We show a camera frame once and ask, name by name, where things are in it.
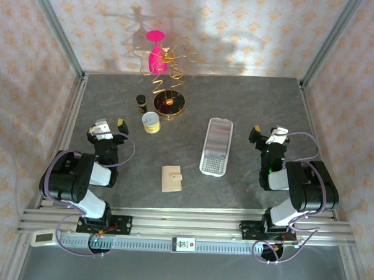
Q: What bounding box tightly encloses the stack of credit cards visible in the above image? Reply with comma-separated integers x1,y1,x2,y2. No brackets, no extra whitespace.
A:
204,119,233,160

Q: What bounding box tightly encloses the white perforated plastic tray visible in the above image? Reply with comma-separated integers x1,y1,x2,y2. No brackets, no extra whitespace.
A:
198,116,234,179

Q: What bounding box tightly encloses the beige card holder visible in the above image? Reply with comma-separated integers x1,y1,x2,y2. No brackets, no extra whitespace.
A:
160,164,184,194

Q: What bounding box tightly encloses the gold tin can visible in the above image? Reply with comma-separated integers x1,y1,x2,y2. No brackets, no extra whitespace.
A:
140,111,162,134

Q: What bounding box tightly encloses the small dark bottle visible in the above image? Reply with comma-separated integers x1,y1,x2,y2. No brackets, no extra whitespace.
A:
135,94,149,115

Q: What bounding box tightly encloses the pink wine glass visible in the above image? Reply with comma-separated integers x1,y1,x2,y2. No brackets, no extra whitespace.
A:
144,29,171,76

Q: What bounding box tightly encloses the white label with red mark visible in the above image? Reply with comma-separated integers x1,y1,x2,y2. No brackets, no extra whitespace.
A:
172,236,197,255

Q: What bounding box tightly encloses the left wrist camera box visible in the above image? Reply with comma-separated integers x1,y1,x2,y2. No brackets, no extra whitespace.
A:
91,118,115,141

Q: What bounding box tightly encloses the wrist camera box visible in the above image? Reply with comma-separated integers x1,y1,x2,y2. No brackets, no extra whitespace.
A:
265,125,290,146
91,118,115,141

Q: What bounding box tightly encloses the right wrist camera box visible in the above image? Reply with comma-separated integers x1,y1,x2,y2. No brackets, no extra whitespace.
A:
265,125,290,146

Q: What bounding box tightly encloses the aluminium side rail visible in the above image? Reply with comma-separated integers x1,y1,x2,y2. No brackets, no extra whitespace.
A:
36,73,90,211
292,79,345,221

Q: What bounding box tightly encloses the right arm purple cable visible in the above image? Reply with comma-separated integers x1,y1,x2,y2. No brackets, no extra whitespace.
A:
251,129,336,268

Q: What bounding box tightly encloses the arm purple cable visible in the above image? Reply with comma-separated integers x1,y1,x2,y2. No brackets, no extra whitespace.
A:
40,127,137,260
251,129,336,268

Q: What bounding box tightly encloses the gold wire glass rack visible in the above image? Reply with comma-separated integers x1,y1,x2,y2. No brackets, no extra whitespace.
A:
130,33,202,121

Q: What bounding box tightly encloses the grey slotted cable duct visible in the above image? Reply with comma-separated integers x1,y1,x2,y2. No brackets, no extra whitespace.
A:
60,235,264,257

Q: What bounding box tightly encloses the aluminium frame post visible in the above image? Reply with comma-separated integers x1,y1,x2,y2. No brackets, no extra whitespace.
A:
300,0,363,89
25,0,88,81

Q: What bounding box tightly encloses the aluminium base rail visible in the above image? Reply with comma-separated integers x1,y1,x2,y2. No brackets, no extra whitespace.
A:
17,197,358,249

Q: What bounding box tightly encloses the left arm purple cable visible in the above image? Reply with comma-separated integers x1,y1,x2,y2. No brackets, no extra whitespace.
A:
40,127,137,260

